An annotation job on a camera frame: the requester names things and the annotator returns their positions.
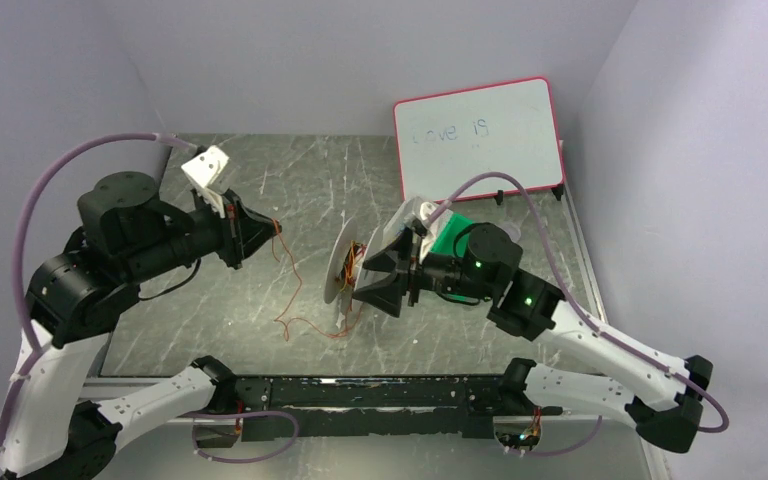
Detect green plastic bin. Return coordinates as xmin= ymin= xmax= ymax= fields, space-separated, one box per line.
xmin=418 ymin=213 xmax=486 ymax=306

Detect wires wound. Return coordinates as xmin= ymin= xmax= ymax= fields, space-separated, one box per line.
xmin=336 ymin=241 xmax=367 ymax=292

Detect orange wire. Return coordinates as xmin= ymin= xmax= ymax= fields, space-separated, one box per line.
xmin=271 ymin=221 xmax=367 ymax=344

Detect white filament spool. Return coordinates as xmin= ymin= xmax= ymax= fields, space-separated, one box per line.
xmin=322 ymin=217 xmax=377 ymax=328

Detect white plastic bin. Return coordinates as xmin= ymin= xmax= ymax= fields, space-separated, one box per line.
xmin=378 ymin=196 xmax=451 ymax=249

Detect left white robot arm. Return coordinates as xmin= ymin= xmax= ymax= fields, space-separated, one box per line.
xmin=0 ymin=172 xmax=281 ymax=479

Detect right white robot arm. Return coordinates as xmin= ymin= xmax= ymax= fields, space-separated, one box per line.
xmin=352 ymin=223 xmax=713 ymax=453

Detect red framed whiteboard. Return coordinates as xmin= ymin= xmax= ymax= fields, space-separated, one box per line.
xmin=393 ymin=77 xmax=565 ymax=201

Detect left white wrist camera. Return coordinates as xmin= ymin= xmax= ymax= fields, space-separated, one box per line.
xmin=181 ymin=145 xmax=230 ymax=212

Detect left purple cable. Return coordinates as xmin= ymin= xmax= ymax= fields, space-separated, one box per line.
xmin=0 ymin=132 xmax=200 ymax=480

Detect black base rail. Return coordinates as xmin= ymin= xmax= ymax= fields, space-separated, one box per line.
xmin=191 ymin=374 xmax=564 ymax=452

